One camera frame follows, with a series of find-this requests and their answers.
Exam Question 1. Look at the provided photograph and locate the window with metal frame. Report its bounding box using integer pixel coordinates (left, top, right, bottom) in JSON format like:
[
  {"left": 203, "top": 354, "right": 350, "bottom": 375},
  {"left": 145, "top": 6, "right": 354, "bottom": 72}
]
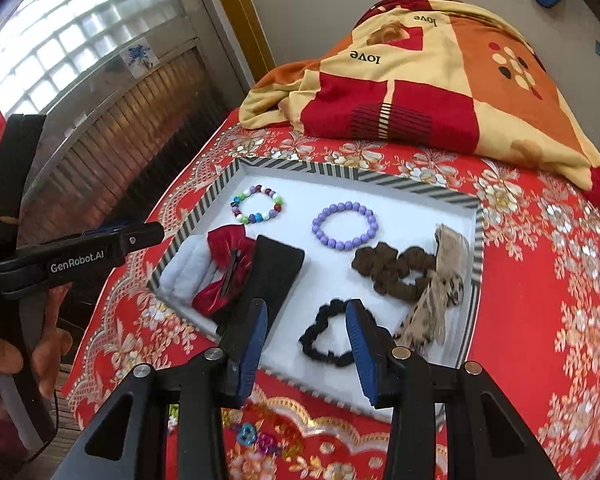
[{"left": 0, "top": 0, "right": 245, "bottom": 241}]

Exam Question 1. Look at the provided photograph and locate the white fluffy headband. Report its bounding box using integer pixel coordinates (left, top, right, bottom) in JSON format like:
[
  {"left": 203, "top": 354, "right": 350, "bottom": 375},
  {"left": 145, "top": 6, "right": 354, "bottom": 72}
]
[{"left": 158, "top": 235, "right": 218, "bottom": 307}]

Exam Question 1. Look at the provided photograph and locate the red floral bed cover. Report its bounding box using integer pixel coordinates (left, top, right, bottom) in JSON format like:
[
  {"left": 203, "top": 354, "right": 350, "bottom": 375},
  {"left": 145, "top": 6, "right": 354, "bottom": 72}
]
[{"left": 59, "top": 107, "right": 600, "bottom": 480}]

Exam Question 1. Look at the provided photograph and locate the striped tray with white lining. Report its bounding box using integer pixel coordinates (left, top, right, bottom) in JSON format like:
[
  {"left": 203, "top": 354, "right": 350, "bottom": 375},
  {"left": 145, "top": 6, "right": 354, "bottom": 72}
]
[{"left": 148, "top": 158, "right": 483, "bottom": 422}]

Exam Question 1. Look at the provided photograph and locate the brown scrunchie with leopard ribbon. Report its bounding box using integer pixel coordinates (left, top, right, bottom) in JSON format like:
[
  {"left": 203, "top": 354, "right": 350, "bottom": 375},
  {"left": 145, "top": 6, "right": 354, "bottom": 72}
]
[{"left": 351, "top": 224, "right": 469, "bottom": 353}]

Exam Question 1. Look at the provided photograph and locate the multicolour bead bracelet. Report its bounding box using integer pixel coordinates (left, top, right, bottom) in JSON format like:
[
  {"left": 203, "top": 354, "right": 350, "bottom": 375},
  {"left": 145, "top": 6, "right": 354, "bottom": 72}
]
[{"left": 229, "top": 183, "right": 285, "bottom": 226}]

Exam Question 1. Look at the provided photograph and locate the bare left hand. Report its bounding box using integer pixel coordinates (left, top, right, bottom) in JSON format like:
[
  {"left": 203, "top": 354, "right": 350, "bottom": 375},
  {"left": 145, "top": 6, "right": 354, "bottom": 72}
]
[{"left": 0, "top": 282, "right": 74, "bottom": 416}]

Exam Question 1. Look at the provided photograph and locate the black wide headband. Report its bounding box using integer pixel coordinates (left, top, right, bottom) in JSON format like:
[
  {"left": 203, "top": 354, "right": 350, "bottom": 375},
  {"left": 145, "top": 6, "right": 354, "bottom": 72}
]
[{"left": 212, "top": 235, "right": 306, "bottom": 336}]

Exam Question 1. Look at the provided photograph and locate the purple bead bracelet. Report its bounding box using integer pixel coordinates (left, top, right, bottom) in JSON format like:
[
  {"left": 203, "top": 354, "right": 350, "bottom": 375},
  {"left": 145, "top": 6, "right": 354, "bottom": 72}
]
[{"left": 310, "top": 199, "right": 380, "bottom": 252}]

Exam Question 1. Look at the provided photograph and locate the red yellow love blanket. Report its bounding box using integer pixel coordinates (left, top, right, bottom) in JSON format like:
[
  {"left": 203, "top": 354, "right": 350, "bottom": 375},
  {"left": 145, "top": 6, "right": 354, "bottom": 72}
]
[{"left": 238, "top": 0, "right": 600, "bottom": 208}]

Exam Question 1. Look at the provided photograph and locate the black scrunchie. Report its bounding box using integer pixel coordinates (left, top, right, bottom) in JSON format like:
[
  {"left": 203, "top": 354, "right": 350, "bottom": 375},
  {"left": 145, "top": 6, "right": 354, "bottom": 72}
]
[{"left": 298, "top": 298, "right": 354, "bottom": 372}]

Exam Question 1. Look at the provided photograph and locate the red velvet bow hair clip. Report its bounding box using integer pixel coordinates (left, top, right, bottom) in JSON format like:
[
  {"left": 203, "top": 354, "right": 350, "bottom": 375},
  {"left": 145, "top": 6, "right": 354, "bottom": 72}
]
[{"left": 192, "top": 224, "right": 256, "bottom": 322}]

